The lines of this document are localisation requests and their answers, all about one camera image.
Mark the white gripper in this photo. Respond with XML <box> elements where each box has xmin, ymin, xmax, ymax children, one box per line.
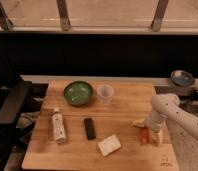
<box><xmin>132</xmin><ymin>113</ymin><xmax>164</xmax><ymax>146</ymax></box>

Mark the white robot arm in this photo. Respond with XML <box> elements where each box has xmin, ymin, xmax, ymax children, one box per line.
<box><xmin>132</xmin><ymin>93</ymin><xmax>198</xmax><ymax>141</ymax></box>

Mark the translucent plastic cup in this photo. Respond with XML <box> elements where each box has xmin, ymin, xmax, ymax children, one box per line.
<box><xmin>97</xmin><ymin>85</ymin><xmax>114</xmax><ymax>105</ymax></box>

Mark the green ceramic bowl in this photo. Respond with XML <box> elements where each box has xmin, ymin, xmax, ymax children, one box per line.
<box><xmin>63</xmin><ymin>81</ymin><xmax>93</xmax><ymax>106</ymax></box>

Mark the white sponge block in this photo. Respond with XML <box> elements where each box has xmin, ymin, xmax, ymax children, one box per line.
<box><xmin>98</xmin><ymin>135</ymin><xmax>122</xmax><ymax>156</ymax></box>

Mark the black rectangular block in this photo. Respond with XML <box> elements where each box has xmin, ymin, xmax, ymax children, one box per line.
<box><xmin>84</xmin><ymin>118</ymin><xmax>96</xmax><ymax>140</ymax></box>

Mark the blue-grey plate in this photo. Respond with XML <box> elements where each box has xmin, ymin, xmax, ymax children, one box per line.
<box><xmin>171</xmin><ymin>70</ymin><xmax>195</xmax><ymax>87</ymax></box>

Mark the wooden cutting board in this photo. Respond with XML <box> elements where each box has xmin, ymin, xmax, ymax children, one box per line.
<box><xmin>22</xmin><ymin>80</ymin><xmax>179</xmax><ymax>171</ymax></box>

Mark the white bottle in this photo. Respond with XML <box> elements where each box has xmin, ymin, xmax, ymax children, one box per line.
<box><xmin>52</xmin><ymin>108</ymin><xmax>66</xmax><ymax>143</ymax></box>

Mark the black chair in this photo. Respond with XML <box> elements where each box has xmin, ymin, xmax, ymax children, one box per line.
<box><xmin>0</xmin><ymin>81</ymin><xmax>33</xmax><ymax>171</ymax></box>

